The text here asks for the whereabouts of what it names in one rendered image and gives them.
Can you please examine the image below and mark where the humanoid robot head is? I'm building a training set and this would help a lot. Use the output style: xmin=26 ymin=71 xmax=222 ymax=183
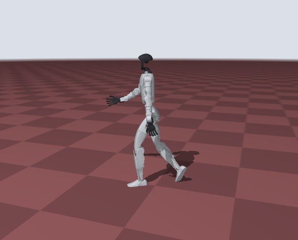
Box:
xmin=138 ymin=53 xmax=153 ymax=74

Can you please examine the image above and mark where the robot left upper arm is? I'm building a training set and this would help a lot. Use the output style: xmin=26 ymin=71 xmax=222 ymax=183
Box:
xmin=142 ymin=75 xmax=152 ymax=104

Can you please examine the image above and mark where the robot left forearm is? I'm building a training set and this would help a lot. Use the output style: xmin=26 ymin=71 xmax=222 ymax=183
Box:
xmin=144 ymin=96 xmax=153 ymax=123

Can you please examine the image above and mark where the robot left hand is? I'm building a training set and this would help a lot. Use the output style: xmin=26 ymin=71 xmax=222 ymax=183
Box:
xmin=146 ymin=117 xmax=158 ymax=136

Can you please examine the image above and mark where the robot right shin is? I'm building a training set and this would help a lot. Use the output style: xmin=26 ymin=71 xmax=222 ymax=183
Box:
xmin=157 ymin=144 xmax=180 ymax=172

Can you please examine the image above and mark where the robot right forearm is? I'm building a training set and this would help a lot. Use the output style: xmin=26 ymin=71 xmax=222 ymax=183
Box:
xmin=119 ymin=91 xmax=136 ymax=102

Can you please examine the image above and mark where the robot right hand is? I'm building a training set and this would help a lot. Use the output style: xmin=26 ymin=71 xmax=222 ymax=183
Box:
xmin=106 ymin=95 xmax=124 ymax=106

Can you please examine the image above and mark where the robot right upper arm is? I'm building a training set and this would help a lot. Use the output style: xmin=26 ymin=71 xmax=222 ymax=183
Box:
xmin=133 ymin=83 xmax=141 ymax=96

